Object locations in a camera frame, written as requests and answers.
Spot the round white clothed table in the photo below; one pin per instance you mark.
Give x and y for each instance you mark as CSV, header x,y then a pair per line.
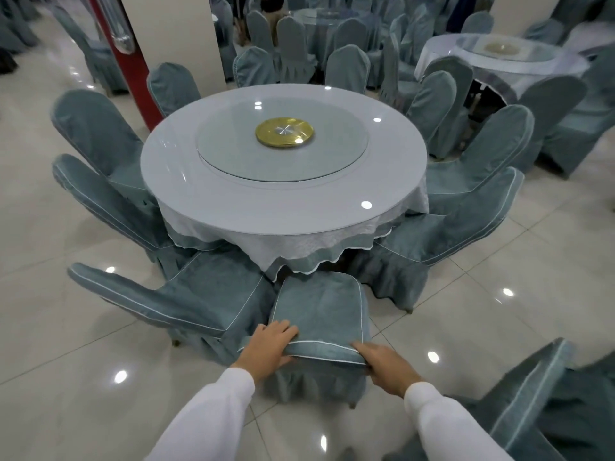
x,y
168,187
432,55

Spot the round teal table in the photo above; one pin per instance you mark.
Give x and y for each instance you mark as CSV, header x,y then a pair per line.
x,y
314,28

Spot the person's right forearm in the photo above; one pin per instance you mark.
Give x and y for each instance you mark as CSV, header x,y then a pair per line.
x,y
451,427

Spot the person's left hand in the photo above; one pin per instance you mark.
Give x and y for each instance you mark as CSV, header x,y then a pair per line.
x,y
266,348

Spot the gold turntable hub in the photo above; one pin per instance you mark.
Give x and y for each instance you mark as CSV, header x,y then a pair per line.
x,y
266,139
502,47

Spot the cluster of teal banquet chairs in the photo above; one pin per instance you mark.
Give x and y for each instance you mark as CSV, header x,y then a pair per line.
x,y
293,52
103,62

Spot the round glass turntable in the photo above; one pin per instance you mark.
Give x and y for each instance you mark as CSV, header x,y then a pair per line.
x,y
471,45
226,153

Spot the person's right hand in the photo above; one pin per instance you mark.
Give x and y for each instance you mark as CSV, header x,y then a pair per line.
x,y
391,372

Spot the chrome corner guard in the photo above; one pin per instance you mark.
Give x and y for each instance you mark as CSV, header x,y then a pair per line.
x,y
120,28

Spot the red pillar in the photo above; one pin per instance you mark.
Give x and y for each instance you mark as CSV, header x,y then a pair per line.
x,y
139,81

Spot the person's left forearm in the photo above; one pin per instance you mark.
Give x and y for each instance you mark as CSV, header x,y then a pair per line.
x,y
206,422

